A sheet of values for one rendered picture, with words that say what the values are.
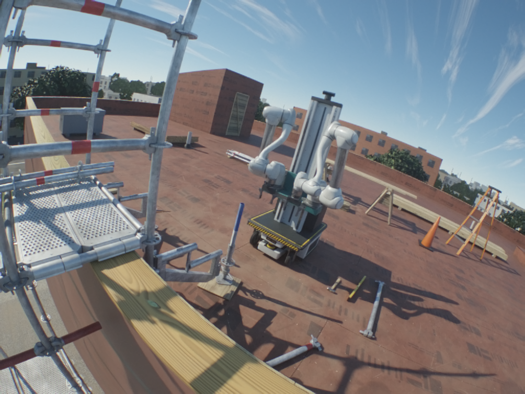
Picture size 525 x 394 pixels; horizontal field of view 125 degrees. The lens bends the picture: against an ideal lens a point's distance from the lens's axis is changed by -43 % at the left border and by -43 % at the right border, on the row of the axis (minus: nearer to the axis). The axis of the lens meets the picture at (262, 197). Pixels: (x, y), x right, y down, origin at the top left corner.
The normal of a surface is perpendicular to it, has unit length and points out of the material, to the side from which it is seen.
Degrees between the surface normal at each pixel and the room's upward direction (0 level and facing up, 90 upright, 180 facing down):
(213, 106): 90
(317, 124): 90
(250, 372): 0
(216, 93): 90
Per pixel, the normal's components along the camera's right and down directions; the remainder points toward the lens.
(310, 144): -0.52, 0.16
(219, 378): 0.26, -0.91
